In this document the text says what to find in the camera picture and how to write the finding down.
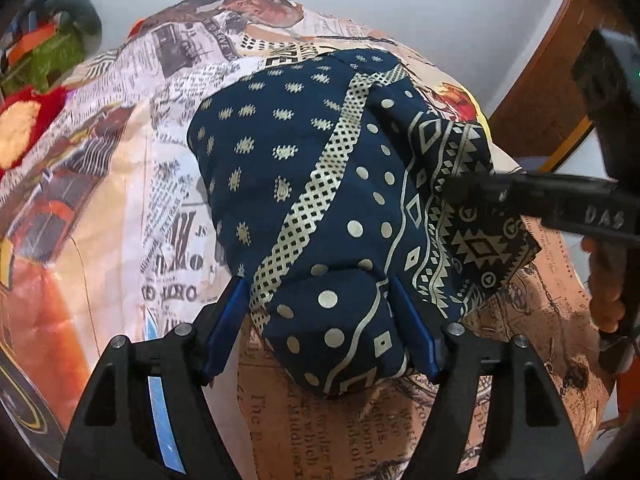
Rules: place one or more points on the wooden headboard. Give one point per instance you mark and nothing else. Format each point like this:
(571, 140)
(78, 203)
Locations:
(540, 110)

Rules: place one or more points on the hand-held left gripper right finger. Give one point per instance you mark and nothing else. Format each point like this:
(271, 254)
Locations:
(415, 330)

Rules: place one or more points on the navy patterned cloth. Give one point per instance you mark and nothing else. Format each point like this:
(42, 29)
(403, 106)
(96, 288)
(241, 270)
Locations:
(310, 185)

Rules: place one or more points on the person's right forearm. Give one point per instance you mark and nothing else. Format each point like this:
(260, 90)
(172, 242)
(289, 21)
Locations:
(627, 395)

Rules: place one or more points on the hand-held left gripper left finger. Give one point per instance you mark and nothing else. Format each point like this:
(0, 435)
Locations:
(227, 330)

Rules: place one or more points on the red yellow plush toy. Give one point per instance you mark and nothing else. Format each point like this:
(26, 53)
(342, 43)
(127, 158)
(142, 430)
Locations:
(25, 125)

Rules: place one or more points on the person's right hand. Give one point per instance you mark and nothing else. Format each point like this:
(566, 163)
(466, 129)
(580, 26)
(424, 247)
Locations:
(607, 290)

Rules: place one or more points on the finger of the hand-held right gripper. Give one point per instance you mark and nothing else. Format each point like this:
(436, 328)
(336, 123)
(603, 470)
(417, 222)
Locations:
(500, 190)

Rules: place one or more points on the printed blanket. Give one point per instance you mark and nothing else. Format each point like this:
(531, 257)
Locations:
(165, 160)

